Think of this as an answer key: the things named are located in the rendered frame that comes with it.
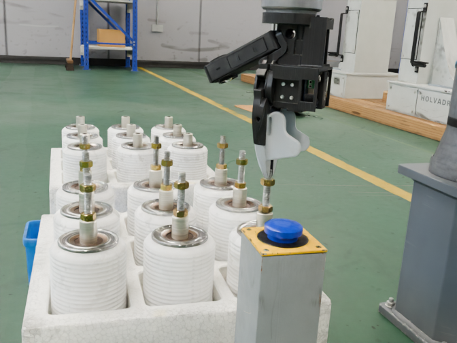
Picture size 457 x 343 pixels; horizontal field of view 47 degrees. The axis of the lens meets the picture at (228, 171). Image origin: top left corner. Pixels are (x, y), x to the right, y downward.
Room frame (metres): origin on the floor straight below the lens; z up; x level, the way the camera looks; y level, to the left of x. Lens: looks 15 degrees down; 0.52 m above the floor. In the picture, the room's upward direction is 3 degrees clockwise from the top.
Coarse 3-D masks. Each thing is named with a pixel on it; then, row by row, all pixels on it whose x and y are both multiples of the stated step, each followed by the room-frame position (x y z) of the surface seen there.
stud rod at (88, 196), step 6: (84, 174) 0.63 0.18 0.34; (90, 174) 0.63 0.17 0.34; (84, 180) 0.63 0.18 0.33; (90, 180) 0.63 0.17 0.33; (90, 192) 0.63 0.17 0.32; (84, 198) 0.63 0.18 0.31; (90, 198) 0.63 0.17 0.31; (84, 204) 0.63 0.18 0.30; (90, 204) 0.63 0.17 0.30; (84, 210) 0.63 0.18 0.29; (90, 210) 0.63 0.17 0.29
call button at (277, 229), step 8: (272, 224) 0.52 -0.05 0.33; (280, 224) 0.52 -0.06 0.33; (288, 224) 0.52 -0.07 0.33; (296, 224) 0.52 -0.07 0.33; (272, 232) 0.50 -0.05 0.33; (280, 232) 0.50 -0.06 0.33; (288, 232) 0.50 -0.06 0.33; (296, 232) 0.50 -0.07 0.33; (272, 240) 0.51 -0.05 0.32; (280, 240) 0.50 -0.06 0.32; (288, 240) 0.50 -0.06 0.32; (296, 240) 0.51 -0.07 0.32
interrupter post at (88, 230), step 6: (84, 222) 0.62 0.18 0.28; (90, 222) 0.62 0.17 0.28; (96, 222) 0.63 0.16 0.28; (84, 228) 0.62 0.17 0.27; (90, 228) 0.62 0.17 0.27; (96, 228) 0.63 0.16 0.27; (84, 234) 0.62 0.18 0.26; (90, 234) 0.62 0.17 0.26; (96, 234) 0.63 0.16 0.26; (84, 240) 0.62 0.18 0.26; (90, 240) 0.62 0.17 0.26; (96, 240) 0.63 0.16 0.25
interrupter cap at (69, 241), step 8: (72, 232) 0.65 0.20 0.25; (104, 232) 0.66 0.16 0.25; (112, 232) 0.65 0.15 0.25; (64, 240) 0.62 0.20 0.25; (72, 240) 0.62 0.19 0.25; (104, 240) 0.63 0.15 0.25; (112, 240) 0.63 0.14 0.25; (64, 248) 0.60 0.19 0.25; (72, 248) 0.60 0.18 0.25; (80, 248) 0.60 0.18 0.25; (88, 248) 0.60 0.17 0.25; (96, 248) 0.60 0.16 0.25; (104, 248) 0.60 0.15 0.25
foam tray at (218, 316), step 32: (128, 256) 0.75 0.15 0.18; (32, 288) 0.63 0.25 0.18; (128, 288) 0.65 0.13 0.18; (224, 288) 0.66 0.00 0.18; (32, 320) 0.55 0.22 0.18; (64, 320) 0.56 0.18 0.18; (96, 320) 0.56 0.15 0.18; (128, 320) 0.57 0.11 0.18; (160, 320) 0.58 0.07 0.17; (192, 320) 0.59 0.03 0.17; (224, 320) 0.60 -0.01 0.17; (320, 320) 0.64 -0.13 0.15
